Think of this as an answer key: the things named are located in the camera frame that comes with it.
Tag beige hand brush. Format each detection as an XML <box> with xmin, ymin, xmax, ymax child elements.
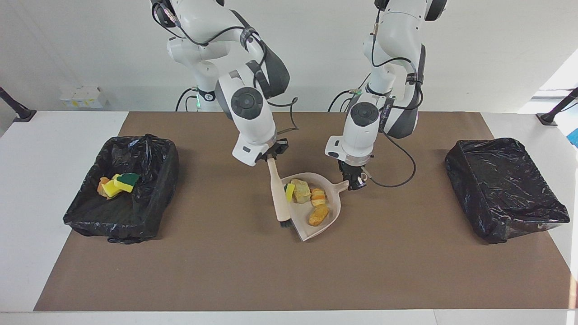
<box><xmin>266</xmin><ymin>156</ymin><xmax>293</xmax><ymax>228</ymax></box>

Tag pale beige bread chunk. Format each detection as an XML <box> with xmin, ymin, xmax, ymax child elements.
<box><xmin>291</xmin><ymin>179</ymin><xmax>311</xmax><ymax>204</ymax></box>

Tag brown oval bread roll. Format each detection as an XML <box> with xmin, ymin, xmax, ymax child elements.
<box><xmin>308</xmin><ymin>204</ymin><xmax>329</xmax><ymax>227</ymax></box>

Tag beige plastic dustpan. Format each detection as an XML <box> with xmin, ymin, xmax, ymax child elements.
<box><xmin>281</xmin><ymin>172</ymin><xmax>350</xmax><ymax>242</ymax></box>

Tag bin with smooth black bag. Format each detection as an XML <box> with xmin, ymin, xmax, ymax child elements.
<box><xmin>445</xmin><ymin>138</ymin><xmax>570</xmax><ymax>245</ymax></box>

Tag bin with knotted black bag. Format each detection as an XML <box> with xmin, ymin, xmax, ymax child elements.
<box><xmin>63</xmin><ymin>134</ymin><xmax>180</xmax><ymax>245</ymax></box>

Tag brown table mat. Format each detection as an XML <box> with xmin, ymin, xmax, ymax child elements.
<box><xmin>34</xmin><ymin>111</ymin><xmax>578</xmax><ymax>312</ymax></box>

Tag black pole stand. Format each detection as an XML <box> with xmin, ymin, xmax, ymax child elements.
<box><xmin>536</xmin><ymin>87</ymin><xmax>578</xmax><ymax>126</ymax></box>
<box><xmin>0</xmin><ymin>87</ymin><xmax>37</xmax><ymax>123</ymax></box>

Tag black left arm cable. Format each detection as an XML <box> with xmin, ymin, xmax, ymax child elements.
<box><xmin>364</xmin><ymin>9</ymin><xmax>425</xmax><ymax>188</ymax></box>

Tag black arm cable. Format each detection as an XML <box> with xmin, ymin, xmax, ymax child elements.
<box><xmin>151</xmin><ymin>0</ymin><xmax>299</xmax><ymax>136</ymax></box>
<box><xmin>364</xmin><ymin>9</ymin><xmax>425</xmax><ymax>188</ymax></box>

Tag black left base cable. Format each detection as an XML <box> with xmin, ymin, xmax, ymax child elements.
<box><xmin>328</xmin><ymin>89</ymin><xmax>364</xmax><ymax>112</ymax></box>

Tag black base cable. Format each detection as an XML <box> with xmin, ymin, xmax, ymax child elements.
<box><xmin>328</xmin><ymin>89</ymin><xmax>364</xmax><ymax>112</ymax></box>
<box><xmin>175</xmin><ymin>87</ymin><xmax>201</xmax><ymax>112</ymax></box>

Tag black right base cable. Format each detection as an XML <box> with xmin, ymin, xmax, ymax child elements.
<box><xmin>175</xmin><ymin>87</ymin><xmax>201</xmax><ymax>112</ymax></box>

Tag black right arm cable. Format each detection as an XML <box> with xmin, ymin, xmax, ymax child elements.
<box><xmin>151</xmin><ymin>0</ymin><xmax>299</xmax><ymax>136</ymax></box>

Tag white wall socket boxes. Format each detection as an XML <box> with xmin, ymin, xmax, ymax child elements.
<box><xmin>60</xmin><ymin>87</ymin><xmax>109</xmax><ymax>109</ymax></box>

